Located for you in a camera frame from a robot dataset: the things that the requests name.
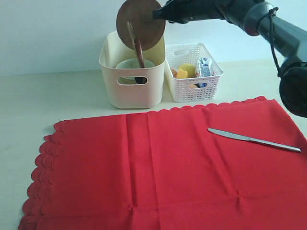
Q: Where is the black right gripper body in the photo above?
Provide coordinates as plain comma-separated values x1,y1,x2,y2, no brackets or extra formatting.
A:
171,0,231,24

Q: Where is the brown wooden plate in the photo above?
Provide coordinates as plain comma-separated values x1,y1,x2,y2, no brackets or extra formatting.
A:
116,0,165,50

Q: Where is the dark wooden spoon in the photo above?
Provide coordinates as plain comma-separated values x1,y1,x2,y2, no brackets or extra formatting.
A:
134,38,147,84

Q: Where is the blue white milk carton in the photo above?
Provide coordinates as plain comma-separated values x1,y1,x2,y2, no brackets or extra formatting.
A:
196,57,213,78

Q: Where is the yellow lemon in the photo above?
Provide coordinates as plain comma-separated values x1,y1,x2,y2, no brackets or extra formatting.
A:
179,63,196,78

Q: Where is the orange fried nugget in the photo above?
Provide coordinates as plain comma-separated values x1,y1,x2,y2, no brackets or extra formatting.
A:
171,68,177,78

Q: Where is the yellow cheese wedge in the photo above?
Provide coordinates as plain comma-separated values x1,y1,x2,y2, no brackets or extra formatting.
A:
176,69,189,79

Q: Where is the brown egg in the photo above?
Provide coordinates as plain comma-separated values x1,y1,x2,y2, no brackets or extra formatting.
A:
189,84,198,89

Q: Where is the silver table knife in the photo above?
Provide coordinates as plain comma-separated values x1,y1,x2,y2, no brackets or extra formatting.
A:
207,128,302,152

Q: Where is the red scalloped cloth mat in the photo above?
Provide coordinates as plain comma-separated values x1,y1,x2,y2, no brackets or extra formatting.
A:
19,96,307,230

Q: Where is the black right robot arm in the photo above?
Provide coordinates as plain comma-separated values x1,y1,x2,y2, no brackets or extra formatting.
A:
172,0,307,117

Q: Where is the white lattice plastic basket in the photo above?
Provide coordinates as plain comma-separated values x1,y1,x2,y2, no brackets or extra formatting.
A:
165,43,224,103

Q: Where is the cream plastic bin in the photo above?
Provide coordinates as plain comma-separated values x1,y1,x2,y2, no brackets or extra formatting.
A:
99,31,166,109

